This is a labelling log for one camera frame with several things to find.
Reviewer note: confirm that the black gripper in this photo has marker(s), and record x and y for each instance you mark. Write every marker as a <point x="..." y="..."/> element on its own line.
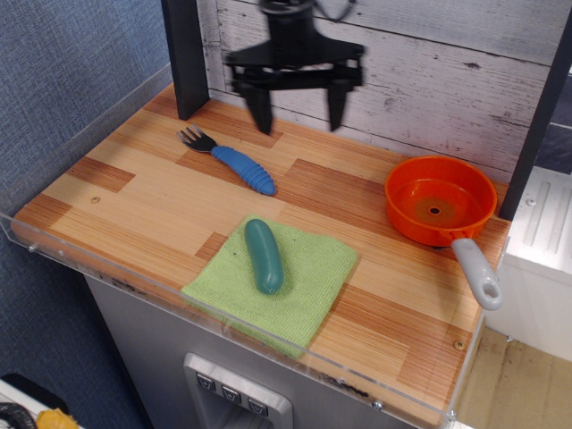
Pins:
<point x="296" y="56"/>

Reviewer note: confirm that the orange pan with grey handle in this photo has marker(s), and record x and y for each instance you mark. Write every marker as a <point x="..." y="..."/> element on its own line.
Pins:
<point x="444" y="202"/>

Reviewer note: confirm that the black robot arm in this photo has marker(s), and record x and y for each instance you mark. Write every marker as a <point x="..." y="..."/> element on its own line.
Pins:
<point x="313" y="4"/>

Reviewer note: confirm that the green toy cucumber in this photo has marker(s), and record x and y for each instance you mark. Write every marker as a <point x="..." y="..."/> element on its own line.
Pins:
<point x="264" y="256"/>

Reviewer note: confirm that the green cloth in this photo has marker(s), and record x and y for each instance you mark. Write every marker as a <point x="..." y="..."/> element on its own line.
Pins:
<point x="315" y="268"/>

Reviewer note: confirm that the grey metal cabinet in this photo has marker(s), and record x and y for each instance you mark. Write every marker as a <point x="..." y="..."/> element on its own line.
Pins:
<point x="153" y="341"/>

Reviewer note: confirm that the silver button panel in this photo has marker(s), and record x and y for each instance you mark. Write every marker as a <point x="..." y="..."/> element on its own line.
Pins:
<point x="224" y="399"/>

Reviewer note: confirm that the white ribbed appliance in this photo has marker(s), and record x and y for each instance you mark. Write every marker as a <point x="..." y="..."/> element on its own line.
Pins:
<point x="535" y="268"/>

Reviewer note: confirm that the fork with blue handle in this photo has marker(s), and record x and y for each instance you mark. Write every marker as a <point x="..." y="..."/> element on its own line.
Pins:
<point x="251" y="172"/>

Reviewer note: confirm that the dark left frame post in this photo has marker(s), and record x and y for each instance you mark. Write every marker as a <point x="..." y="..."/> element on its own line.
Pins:
<point x="185" y="45"/>

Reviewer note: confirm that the dark frame post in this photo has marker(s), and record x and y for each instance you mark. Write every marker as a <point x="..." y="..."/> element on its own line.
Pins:
<point x="548" y="100"/>
<point x="185" y="45"/>

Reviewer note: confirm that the dark right frame post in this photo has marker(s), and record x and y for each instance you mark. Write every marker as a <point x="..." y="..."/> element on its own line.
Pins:
<point x="548" y="100"/>

